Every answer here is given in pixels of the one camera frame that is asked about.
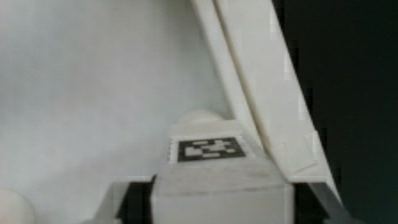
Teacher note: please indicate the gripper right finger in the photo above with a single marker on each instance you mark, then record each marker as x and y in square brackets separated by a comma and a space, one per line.
[319, 207]

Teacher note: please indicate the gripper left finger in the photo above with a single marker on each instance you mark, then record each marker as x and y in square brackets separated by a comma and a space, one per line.
[125, 207]

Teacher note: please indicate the white table leg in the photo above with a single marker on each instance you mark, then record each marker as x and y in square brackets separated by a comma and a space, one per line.
[219, 184]

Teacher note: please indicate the white square tabletop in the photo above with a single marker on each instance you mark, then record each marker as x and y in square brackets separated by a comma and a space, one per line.
[108, 72]

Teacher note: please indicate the white L-shaped obstacle wall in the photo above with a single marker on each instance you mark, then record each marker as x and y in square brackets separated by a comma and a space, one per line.
[273, 89]

